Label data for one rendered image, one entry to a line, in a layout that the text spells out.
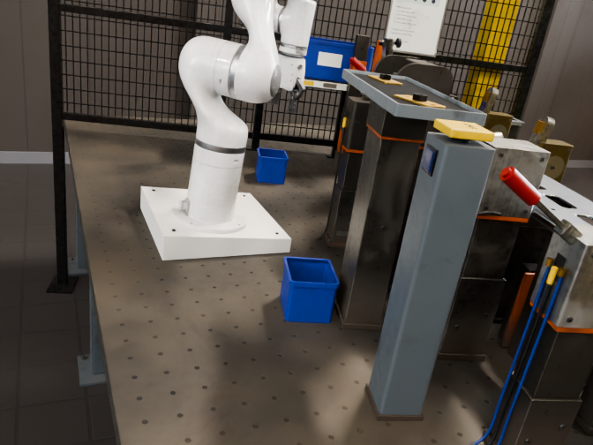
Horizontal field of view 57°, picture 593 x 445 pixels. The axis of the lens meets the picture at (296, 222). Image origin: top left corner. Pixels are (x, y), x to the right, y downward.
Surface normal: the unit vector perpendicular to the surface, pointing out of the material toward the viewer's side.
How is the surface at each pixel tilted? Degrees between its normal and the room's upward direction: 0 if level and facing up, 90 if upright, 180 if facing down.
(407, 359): 90
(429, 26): 90
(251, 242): 90
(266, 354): 0
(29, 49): 90
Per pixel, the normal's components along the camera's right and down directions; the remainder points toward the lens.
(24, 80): 0.40, 0.40
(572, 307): 0.13, 0.39
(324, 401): 0.14, -0.91
